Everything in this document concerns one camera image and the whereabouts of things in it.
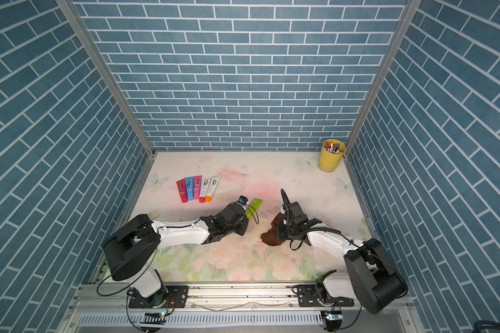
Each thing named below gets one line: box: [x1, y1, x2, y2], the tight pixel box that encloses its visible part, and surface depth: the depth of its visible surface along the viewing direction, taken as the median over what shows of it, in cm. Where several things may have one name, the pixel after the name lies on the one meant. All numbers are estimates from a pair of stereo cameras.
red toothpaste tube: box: [175, 178, 189, 204], surface depth 104 cm
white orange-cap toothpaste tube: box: [204, 174, 222, 203], surface depth 106 cm
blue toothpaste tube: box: [184, 176, 194, 201], surface depth 104 cm
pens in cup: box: [323, 141, 342, 155], surface depth 110 cm
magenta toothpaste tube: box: [193, 174, 203, 200], surface depth 107 cm
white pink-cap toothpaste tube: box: [198, 176, 212, 204], surface depth 104 cm
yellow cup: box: [318, 138, 347, 173], surface depth 110 cm
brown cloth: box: [261, 212, 287, 247], surface depth 87 cm
